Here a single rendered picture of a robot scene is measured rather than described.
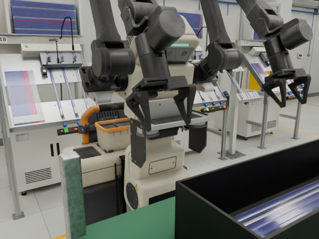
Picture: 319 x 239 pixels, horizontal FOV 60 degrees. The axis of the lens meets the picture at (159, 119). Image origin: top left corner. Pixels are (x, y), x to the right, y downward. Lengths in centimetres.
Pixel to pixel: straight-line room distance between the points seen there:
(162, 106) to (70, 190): 55
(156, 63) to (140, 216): 31
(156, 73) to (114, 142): 75
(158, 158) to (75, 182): 58
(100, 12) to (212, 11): 43
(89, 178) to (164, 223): 73
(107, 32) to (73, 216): 50
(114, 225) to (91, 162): 69
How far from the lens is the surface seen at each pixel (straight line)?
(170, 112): 98
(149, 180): 104
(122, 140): 129
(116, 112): 152
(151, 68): 57
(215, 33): 105
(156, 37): 55
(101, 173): 125
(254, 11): 93
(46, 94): 424
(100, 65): 76
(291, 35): 85
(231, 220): 38
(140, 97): 52
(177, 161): 110
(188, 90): 59
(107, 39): 80
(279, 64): 87
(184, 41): 93
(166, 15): 55
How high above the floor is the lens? 127
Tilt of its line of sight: 14 degrees down
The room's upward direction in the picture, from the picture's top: straight up
